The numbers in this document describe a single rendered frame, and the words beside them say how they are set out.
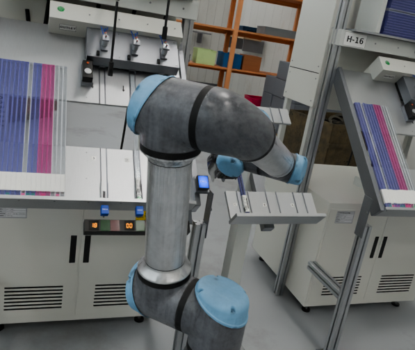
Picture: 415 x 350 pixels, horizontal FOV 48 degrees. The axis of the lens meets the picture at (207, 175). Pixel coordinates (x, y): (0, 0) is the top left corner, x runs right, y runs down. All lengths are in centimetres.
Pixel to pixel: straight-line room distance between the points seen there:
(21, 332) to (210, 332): 127
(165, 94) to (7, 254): 124
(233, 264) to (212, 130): 114
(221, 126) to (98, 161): 86
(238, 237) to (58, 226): 69
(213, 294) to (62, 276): 109
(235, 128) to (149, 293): 41
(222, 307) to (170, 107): 41
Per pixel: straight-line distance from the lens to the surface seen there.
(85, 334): 211
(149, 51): 180
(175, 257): 96
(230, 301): 96
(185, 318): 99
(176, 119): 78
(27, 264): 193
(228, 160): 115
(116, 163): 157
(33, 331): 213
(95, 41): 178
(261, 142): 80
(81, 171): 154
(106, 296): 203
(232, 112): 76
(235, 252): 182
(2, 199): 147
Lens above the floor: 128
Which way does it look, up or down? 17 degrees down
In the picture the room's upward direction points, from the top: 10 degrees clockwise
